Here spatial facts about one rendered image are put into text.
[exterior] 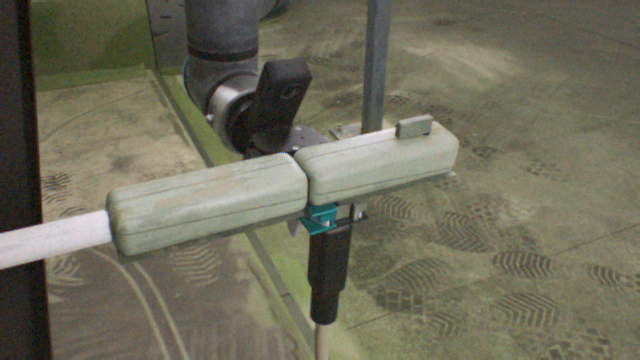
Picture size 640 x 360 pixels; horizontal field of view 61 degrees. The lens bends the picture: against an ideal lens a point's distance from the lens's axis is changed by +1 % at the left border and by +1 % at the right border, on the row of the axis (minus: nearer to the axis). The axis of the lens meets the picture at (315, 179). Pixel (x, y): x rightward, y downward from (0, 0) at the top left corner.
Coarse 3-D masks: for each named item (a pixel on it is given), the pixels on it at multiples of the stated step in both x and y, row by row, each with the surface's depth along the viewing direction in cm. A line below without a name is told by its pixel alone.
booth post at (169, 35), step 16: (160, 0) 197; (176, 0) 200; (160, 16) 200; (176, 16) 203; (160, 32) 203; (176, 32) 205; (160, 48) 206; (176, 48) 208; (160, 64) 209; (176, 64) 211
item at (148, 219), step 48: (336, 144) 47; (384, 144) 47; (432, 144) 48; (144, 192) 40; (192, 192) 40; (240, 192) 41; (288, 192) 43; (336, 192) 45; (384, 192) 48; (0, 240) 37; (48, 240) 37; (96, 240) 39; (144, 240) 39; (192, 240) 42; (336, 240) 50; (336, 288) 54
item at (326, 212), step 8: (312, 208) 46; (320, 208) 46; (328, 208) 47; (336, 208) 47; (312, 216) 46; (320, 216) 46; (328, 216) 47; (304, 224) 48; (312, 224) 48; (320, 224) 48; (312, 232) 47; (320, 232) 47
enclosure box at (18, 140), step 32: (0, 0) 40; (0, 32) 41; (32, 32) 40; (0, 64) 42; (32, 64) 41; (0, 96) 43; (32, 96) 44; (0, 128) 44; (32, 128) 45; (0, 160) 45; (32, 160) 46; (0, 192) 46; (32, 192) 48; (0, 224) 48; (32, 224) 49; (0, 288) 46; (32, 288) 47; (0, 320) 43; (32, 320) 44; (0, 352) 41; (32, 352) 41
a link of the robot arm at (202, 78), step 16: (192, 64) 67; (208, 64) 66; (224, 64) 66; (240, 64) 67; (256, 64) 69; (192, 80) 69; (208, 80) 66; (224, 80) 64; (192, 96) 71; (208, 96) 65
